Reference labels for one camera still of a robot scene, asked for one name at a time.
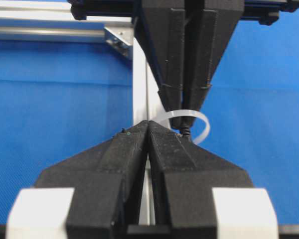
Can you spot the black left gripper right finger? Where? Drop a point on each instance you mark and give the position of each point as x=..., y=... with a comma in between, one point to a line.
x=183, y=175

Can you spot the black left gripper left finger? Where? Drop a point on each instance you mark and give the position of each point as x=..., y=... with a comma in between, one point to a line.
x=107, y=181

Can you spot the white zip tie loop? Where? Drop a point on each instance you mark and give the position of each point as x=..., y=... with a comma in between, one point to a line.
x=188, y=118

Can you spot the silver aluminium extrusion frame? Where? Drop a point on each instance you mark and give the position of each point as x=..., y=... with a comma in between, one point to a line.
x=56, y=100

